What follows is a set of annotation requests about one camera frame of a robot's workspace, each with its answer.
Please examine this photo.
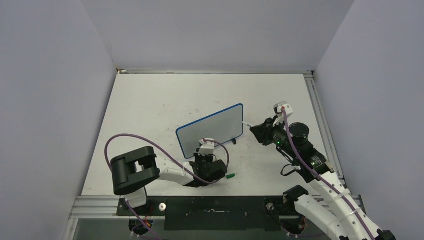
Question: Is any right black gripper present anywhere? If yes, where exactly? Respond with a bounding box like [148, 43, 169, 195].
[250, 115, 298, 158]

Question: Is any green capped marker pen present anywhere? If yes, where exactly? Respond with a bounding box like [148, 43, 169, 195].
[242, 121, 254, 128]

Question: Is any green marker cap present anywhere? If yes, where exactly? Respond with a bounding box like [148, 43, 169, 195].
[225, 173, 236, 179]

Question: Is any blue framed whiteboard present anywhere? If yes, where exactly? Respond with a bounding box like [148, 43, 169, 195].
[175, 103, 244, 159]

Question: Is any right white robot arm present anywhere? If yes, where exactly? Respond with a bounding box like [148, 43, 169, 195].
[249, 115, 396, 240]

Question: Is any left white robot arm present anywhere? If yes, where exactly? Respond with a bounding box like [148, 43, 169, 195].
[110, 146, 228, 216]

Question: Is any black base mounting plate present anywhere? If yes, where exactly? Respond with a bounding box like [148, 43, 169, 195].
[134, 195, 306, 234]

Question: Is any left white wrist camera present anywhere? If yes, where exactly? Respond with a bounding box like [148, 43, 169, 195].
[197, 138, 215, 156]

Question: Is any aluminium frame rail right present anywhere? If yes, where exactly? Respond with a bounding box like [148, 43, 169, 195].
[303, 71, 346, 186]

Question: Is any aluminium frame rail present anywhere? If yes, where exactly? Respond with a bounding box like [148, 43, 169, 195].
[117, 69, 313, 75]
[303, 71, 346, 186]

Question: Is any aluminium frame rail back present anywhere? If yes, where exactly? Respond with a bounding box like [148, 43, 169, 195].
[117, 69, 313, 75]

